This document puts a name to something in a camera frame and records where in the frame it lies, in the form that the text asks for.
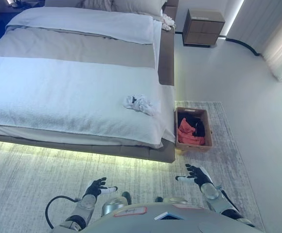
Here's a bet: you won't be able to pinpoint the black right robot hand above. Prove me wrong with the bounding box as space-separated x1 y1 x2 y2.
175 164 213 191

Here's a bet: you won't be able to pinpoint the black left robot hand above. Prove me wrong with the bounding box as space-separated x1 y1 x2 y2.
83 177 119 198

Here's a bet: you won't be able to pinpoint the white clothes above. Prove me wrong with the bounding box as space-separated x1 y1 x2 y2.
122 94 156 116

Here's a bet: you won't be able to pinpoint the brown laundry basket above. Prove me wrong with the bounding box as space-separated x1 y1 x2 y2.
174 106 214 153

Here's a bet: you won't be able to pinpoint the silver left robot leg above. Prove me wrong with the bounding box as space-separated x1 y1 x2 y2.
101 197 128 216

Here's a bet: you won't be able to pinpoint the silver robot leg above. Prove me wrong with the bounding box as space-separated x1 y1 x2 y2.
163 197 188 205
101 197 128 216

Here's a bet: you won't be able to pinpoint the silver right robot leg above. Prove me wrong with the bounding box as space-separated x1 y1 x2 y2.
163 197 188 205

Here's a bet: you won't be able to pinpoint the black left robot foot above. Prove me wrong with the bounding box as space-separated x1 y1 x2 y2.
121 191 132 205

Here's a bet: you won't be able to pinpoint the red cloth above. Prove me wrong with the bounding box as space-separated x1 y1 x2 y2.
177 118 206 146

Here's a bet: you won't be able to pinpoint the black cloth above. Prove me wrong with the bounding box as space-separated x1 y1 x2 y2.
188 116 206 138

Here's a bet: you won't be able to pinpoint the grey streaked rug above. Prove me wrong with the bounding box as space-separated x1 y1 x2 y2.
0 101 253 233

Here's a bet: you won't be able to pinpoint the grey robot torso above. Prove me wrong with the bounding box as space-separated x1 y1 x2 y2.
51 202 265 233

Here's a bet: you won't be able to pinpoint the black curved floor strip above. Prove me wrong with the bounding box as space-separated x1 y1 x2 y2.
218 35 264 56

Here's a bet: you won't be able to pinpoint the brown wooden nightstand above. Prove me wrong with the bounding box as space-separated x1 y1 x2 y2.
182 8 226 48

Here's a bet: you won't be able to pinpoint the light sheer curtain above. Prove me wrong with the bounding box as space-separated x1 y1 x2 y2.
262 0 282 82

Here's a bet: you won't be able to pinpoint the pale pink crumpled cloth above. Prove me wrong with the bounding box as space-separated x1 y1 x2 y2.
160 14 176 31

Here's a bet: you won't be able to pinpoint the grey and white duvet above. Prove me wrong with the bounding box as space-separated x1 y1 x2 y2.
0 6 162 67

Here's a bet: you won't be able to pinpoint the beige pillow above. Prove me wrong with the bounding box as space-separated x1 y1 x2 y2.
112 0 168 17

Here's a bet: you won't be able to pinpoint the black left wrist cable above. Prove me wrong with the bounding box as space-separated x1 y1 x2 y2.
45 196 80 229

